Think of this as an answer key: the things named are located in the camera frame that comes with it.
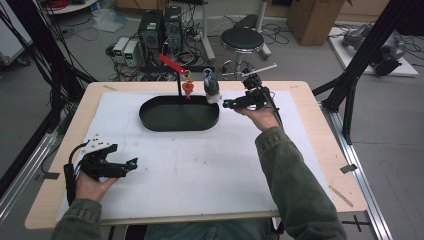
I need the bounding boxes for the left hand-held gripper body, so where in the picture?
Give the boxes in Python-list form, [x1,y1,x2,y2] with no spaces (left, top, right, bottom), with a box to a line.
[79,133,129,183]

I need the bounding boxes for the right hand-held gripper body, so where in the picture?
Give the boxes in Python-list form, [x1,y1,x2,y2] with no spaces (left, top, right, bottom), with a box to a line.
[236,63,278,111]

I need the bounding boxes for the black pink plush doll keychain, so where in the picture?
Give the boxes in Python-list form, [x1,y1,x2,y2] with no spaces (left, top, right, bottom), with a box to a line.
[202,67,224,105]

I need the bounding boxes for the black oval tray hanger stand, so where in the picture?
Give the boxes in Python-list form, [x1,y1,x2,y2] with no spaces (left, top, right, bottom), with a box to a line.
[138,65,221,133]

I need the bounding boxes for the red strap keychain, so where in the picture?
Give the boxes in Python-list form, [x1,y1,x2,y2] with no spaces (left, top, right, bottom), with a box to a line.
[157,53,196,101]

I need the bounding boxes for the person's right hand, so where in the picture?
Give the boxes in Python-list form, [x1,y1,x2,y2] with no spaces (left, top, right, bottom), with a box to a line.
[234,108,281,133]

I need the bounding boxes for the person's left hand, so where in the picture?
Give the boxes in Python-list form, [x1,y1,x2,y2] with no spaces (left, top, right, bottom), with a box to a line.
[75,173,119,203]

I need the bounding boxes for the white foam mat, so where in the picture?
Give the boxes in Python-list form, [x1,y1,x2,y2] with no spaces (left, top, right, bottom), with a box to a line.
[55,89,335,223]

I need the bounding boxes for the grey tape piece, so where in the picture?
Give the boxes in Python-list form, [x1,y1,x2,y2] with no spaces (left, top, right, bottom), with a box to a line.
[34,171,62,181]

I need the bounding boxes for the black round stool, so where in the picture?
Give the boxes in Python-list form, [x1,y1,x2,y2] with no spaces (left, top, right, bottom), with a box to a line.
[218,26,266,82]

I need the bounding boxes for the white desk leg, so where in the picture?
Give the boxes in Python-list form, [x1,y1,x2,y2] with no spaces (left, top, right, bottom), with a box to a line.
[199,0,217,63]
[255,0,273,62]

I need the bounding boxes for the small black computer tower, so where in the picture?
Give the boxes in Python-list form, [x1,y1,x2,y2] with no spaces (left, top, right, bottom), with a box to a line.
[162,5,184,52]

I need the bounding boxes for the brown cardboard box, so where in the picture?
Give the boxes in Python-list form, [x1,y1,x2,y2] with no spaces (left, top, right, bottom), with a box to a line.
[286,0,353,47]

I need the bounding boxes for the person's legs in jeans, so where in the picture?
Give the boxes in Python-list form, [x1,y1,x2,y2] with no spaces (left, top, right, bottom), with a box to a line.
[143,217,279,240]

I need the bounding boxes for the white floor board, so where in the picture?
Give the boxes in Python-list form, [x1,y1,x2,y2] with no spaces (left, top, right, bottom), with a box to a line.
[327,26,420,78]

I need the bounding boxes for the large black computer tower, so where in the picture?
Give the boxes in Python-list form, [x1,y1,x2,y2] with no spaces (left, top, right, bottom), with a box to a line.
[137,9,165,66]

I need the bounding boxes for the white power supply box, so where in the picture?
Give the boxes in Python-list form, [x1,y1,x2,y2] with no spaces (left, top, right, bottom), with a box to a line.
[112,36,131,64]
[122,39,141,68]

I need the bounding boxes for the black tape piece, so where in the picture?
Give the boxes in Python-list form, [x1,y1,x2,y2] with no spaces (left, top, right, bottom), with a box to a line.
[339,163,358,175]

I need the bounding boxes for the thin wooden stick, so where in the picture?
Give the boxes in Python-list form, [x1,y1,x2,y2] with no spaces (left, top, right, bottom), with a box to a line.
[328,184,355,209]

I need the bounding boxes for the clear plastic bag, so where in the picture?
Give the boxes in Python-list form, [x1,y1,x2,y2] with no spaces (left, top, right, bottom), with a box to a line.
[91,7,130,34]

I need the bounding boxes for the white round table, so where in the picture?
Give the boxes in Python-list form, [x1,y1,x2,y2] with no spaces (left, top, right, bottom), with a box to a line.
[42,0,100,15]

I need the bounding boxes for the right hand-held gripper black cable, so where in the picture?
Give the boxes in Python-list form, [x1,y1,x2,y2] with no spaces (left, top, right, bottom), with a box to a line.
[262,85,285,130]

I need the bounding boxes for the hand-held gripper black cable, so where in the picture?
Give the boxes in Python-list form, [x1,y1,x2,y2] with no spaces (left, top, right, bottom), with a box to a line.
[62,142,88,207]
[262,85,285,130]

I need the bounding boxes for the left hand-held gripper black cable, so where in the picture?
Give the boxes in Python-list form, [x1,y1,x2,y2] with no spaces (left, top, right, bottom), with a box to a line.
[62,142,88,207]

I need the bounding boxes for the aluminium rail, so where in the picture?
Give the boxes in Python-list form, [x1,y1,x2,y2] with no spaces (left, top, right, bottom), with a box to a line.
[0,130,60,225]
[320,100,395,240]

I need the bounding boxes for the black metal frame strut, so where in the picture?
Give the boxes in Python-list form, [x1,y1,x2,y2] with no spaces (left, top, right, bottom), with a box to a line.
[5,0,98,134]
[312,0,424,145]

